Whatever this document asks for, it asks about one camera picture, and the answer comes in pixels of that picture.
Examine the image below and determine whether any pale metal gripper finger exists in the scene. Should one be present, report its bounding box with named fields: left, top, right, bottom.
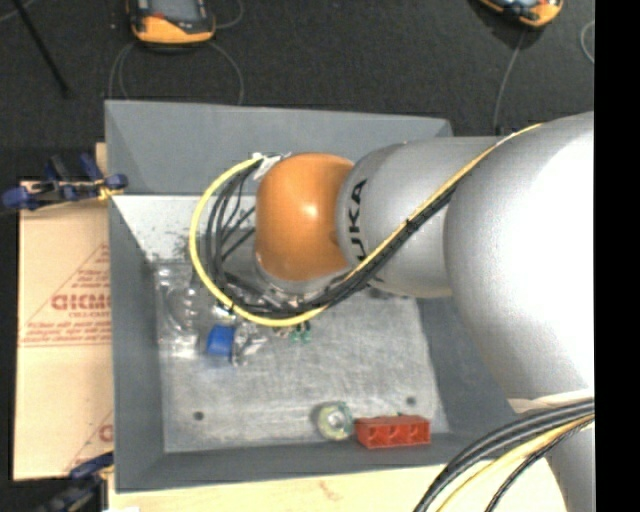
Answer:
left=236, top=323, right=270, bottom=345
left=231, top=342, right=269, bottom=367

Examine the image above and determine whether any grey metal bin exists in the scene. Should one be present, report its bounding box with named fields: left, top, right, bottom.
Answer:
left=103, top=99, right=522, bottom=492

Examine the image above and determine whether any pale green round disc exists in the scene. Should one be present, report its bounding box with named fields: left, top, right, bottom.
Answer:
left=314, top=400, right=355, bottom=442

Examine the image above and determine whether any red-brown flat block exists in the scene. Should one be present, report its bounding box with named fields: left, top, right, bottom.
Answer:
left=354, top=414, right=432, bottom=450

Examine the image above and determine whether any brown cardboard board red print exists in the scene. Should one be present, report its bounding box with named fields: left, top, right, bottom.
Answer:
left=11, top=179, right=116, bottom=482

